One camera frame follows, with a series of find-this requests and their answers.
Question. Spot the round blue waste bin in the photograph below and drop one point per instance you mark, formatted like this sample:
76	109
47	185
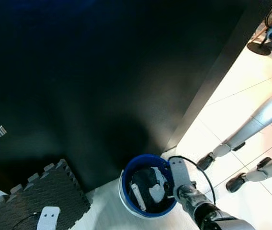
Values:
148	158

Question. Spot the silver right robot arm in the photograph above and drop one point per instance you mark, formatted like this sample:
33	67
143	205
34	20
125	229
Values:
222	223

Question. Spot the large black cabinet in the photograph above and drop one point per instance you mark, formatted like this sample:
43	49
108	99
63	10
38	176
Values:
102	72

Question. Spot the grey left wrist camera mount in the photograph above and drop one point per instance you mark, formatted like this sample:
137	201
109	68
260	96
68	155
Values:
48	218

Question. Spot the black plastic bag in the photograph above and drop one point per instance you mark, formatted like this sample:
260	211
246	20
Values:
143	179

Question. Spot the dark foam puzzle mat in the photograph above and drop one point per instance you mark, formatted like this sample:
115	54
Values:
30	201

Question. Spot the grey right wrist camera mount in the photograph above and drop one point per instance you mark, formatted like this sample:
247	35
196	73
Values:
179	172

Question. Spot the silver office chair base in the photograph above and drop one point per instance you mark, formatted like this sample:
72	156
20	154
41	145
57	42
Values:
265	115

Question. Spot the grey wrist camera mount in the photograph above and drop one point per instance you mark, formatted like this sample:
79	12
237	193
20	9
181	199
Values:
48	218
179	172

